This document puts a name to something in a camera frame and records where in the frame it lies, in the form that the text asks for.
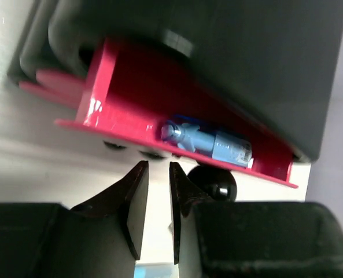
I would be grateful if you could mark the pink drawer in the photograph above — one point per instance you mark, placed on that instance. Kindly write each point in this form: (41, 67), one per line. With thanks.
(130, 92)
(56, 86)

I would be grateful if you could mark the blue highlighter pen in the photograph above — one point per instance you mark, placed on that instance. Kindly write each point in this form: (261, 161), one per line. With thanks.
(156, 271)

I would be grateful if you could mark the blue pen refill case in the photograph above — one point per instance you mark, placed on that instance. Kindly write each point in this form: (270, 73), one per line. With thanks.
(196, 136)

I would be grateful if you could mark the pink lower drawer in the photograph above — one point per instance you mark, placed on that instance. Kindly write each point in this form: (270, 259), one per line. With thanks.
(56, 86)

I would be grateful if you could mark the black drawer cabinet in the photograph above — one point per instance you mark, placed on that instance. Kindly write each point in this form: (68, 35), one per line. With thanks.
(274, 61)

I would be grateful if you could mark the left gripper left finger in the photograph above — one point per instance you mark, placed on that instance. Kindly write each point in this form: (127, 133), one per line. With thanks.
(102, 236)

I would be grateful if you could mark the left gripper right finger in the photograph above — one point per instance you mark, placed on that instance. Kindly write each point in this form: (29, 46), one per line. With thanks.
(184, 196)

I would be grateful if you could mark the pink top drawer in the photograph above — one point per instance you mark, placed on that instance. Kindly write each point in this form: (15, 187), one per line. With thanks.
(130, 92)

